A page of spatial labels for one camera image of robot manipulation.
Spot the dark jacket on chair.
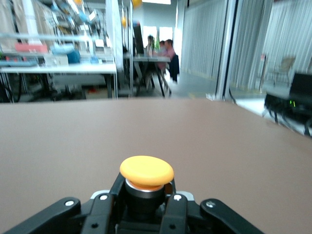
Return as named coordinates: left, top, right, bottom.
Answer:
left=169, top=54, right=180, bottom=82

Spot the person in pink shirt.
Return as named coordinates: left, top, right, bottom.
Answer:
left=157, top=39, right=177, bottom=71

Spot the grey office desk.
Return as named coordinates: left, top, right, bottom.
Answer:
left=133, top=55, right=173, bottom=98

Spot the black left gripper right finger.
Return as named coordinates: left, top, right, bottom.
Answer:
left=159, top=181, right=265, bottom=234

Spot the red flat box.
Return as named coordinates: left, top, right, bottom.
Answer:
left=14, top=42, right=49, bottom=54

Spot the black equipment rack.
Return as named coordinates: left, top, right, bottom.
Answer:
left=263, top=72, right=312, bottom=137

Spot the white workbench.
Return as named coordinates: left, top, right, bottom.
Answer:
left=0, top=63, right=118, bottom=99

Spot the orange push button black body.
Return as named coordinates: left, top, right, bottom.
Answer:
left=119, top=156, right=175, bottom=220

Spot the black white frame post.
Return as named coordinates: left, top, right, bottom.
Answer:
left=215, top=0, right=239, bottom=99

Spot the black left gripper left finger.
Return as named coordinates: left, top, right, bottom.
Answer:
left=2, top=172, right=126, bottom=234

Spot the black monitor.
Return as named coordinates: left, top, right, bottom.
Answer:
left=133, top=23, right=145, bottom=56

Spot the blue container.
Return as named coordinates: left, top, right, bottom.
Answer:
left=66, top=49, right=81, bottom=65

